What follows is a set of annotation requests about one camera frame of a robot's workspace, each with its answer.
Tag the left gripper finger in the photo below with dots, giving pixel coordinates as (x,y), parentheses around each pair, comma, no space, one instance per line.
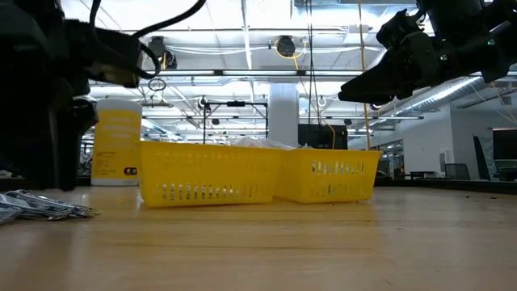
(64,161)

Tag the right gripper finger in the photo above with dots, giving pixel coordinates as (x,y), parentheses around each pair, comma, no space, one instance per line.
(379,95)
(379,74)

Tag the packaged silver nail clipper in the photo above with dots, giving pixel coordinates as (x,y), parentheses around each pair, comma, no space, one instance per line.
(32,210)
(60,208)
(8,214)

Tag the yellow slotted plastic basket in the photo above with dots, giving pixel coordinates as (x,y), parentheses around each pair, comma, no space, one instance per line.
(295,178)
(210,169)

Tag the bag of white cotton balls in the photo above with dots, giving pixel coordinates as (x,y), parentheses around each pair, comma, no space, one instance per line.
(250,143)

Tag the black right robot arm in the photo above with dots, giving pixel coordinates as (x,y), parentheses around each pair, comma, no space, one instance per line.
(464,24)

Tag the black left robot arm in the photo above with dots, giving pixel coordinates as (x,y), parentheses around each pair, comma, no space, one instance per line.
(24,60)

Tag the yellow wipes canister white lid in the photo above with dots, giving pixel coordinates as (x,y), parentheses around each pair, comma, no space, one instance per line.
(116,141)

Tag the black screen on stand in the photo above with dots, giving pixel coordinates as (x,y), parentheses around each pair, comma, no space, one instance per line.
(323,137)

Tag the white building column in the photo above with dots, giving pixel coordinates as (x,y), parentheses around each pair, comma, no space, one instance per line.
(282,117)

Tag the long ceiling light bar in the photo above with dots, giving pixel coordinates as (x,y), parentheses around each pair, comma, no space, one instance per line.
(169,117)
(250,73)

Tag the grey office chair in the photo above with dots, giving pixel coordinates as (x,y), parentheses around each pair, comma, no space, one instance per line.
(457,171)

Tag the dark leaning panel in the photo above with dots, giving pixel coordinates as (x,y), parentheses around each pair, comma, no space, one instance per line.
(482,161)

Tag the black desk monitor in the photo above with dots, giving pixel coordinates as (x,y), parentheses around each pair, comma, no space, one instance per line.
(505,143)

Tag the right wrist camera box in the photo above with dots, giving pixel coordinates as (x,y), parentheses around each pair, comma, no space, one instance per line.
(398,30)

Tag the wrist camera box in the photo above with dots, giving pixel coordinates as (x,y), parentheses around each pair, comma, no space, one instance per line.
(105,44)
(398,30)

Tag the silver ceiling air duct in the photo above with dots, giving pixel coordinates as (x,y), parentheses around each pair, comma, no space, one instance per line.
(452,95)

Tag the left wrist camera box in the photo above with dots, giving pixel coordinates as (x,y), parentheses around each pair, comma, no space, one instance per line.
(105,44)

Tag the black metal frame stand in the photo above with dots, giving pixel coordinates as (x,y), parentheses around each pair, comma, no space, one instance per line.
(235,104)

